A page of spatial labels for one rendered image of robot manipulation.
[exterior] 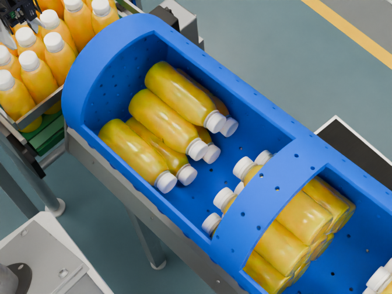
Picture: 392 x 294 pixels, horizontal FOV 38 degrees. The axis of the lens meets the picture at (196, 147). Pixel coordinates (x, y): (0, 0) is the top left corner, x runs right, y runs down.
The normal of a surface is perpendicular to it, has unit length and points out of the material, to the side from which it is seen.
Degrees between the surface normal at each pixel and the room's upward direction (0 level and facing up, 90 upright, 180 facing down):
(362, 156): 0
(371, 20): 0
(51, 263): 45
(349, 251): 30
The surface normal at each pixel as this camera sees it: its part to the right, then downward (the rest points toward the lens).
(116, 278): -0.07, -0.48
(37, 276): -0.55, -0.75
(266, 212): -0.36, -0.17
